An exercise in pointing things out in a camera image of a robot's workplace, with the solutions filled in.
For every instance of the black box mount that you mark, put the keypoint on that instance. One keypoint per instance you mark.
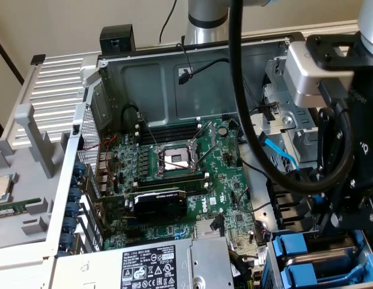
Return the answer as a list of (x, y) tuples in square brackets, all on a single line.
[(117, 36)]

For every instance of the open grey PC case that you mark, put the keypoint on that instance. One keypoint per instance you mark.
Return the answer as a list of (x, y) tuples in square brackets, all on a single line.
[(144, 90)]

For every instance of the round coin battery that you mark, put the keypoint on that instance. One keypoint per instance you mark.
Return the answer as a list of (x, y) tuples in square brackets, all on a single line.
[(223, 130)]

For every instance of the grey plastic parts rack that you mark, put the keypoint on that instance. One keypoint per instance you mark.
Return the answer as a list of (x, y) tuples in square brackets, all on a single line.
[(30, 186)]

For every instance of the empty blue disk carrier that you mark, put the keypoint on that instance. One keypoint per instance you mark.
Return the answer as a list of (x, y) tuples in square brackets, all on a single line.
[(299, 274)]

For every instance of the silver CPU chip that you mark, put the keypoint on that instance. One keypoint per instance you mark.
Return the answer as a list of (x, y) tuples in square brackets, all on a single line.
[(1, 186)]

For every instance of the hard drive in blue caddy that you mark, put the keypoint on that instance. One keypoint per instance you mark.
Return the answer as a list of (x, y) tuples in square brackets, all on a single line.
[(272, 265)]

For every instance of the green RAM stick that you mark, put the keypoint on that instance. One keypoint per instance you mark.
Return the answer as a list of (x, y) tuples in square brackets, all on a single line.
[(171, 181), (12, 208)]

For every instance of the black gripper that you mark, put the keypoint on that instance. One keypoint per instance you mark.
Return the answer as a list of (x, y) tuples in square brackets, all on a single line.
[(365, 135)]

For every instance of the green Dell motherboard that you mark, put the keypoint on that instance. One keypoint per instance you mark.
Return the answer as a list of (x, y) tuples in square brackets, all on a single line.
[(222, 180)]

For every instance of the metal socket cover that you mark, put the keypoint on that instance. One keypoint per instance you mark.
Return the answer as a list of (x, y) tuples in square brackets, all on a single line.
[(211, 132)]

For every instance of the silver metal drive bracket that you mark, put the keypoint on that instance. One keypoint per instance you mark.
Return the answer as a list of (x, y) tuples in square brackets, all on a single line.
[(288, 120)]

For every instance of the black camera bracket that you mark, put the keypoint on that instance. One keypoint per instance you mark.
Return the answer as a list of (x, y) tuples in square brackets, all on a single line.
[(331, 45)]

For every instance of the silver finned heatsink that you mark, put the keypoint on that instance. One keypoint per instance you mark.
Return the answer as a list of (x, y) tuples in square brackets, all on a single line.
[(203, 230)]

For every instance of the black graphics card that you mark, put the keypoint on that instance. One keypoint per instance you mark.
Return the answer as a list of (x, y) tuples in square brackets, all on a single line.
[(159, 206)]

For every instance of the grey power supply unit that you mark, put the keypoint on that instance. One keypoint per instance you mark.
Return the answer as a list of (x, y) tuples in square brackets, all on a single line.
[(144, 265)]

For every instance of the black plastic fan shroud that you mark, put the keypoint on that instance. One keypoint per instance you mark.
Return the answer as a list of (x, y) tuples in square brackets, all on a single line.
[(282, 204)]

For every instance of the black table end cap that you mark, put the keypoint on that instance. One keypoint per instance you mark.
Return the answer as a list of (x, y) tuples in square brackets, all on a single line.
[(38, 58)]

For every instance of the thin metal locking lever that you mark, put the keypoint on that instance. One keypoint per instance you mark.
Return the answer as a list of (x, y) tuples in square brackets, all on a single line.
[(149, 131)]

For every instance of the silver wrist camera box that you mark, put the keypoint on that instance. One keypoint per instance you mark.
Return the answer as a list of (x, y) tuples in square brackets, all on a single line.
[(303, 75)]

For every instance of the metal CPU socket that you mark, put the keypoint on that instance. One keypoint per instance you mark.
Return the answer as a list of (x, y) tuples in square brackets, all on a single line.
[(174, 158)]

